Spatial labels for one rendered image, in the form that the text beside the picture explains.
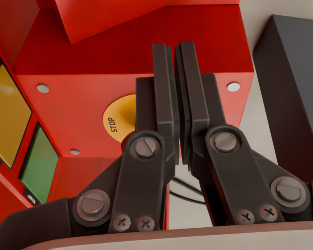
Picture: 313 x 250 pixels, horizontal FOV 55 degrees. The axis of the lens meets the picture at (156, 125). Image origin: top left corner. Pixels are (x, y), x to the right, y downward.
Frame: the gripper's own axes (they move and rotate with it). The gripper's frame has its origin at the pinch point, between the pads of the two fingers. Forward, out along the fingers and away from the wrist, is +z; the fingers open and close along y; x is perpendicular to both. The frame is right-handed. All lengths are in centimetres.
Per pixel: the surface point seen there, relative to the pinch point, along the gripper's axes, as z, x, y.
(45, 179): 3.9, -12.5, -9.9
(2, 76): 6.1, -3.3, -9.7
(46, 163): 5.0, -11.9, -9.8
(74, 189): 16.3, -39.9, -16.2
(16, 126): 4.6, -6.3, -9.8
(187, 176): 83, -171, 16
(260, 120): 81, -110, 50
